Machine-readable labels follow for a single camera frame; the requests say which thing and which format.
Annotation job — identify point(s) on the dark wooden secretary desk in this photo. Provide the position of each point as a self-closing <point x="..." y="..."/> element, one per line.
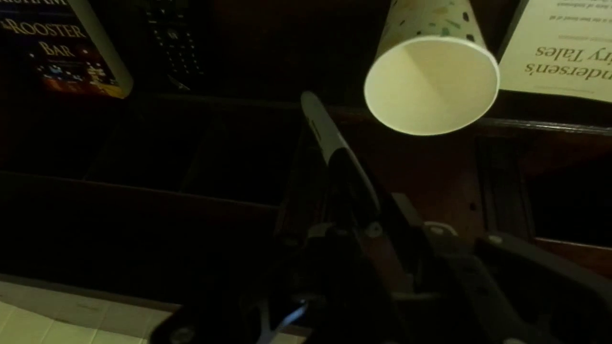
<point x="169" y="193"/>

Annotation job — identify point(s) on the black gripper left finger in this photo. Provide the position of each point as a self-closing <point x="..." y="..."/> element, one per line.
<point x="301" y="282"/>

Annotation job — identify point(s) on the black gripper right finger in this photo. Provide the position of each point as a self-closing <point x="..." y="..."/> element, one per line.
<point x="496" y="290"/>

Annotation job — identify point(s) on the white dotted paper cup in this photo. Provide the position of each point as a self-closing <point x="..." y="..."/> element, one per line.
<point x="433" y="70"/>

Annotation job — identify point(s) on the white paperback book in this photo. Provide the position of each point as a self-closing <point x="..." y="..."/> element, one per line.
<point x="559" y="47"/>

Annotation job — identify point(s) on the black remote control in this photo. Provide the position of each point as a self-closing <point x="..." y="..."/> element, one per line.
<point x="169" y="22"/>

